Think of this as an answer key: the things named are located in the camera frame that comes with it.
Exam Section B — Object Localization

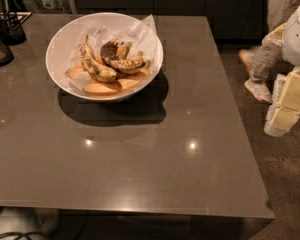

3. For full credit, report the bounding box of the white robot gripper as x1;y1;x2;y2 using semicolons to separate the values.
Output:
264;6;300;137

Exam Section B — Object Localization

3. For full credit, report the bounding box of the dark bruised banana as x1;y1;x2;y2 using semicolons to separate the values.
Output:
100;40;151;75

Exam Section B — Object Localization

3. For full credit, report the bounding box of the spotted banana left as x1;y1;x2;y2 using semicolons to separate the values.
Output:
80;35;120;83

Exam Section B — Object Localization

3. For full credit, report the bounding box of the white bowl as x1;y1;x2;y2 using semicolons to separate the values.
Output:
46;13;157;103

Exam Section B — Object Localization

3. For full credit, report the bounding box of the dark cabinet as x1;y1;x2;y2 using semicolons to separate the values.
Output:
74;0;267;40

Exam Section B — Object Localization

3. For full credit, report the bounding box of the orange sweet potato right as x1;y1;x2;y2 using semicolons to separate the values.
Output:
124;51;151;77

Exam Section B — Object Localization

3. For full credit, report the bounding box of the orange sweet potato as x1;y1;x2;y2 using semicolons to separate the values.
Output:
124;51;151;77
83;79;141;96
65;66;85;78

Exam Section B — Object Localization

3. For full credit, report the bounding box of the white paper liner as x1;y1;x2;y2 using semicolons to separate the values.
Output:
66;16;163;98

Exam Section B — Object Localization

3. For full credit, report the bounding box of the orange sweet potato front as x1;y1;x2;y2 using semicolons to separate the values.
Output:
83;79;141;96

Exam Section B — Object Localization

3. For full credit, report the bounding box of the orange sweet potato left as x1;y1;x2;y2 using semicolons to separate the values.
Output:
65;66;85;78

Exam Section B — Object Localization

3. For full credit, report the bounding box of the black utensil holder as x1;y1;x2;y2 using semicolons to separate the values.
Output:
0;0;27;46

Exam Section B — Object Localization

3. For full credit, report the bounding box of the black cable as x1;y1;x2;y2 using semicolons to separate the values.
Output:
0;230;51;240

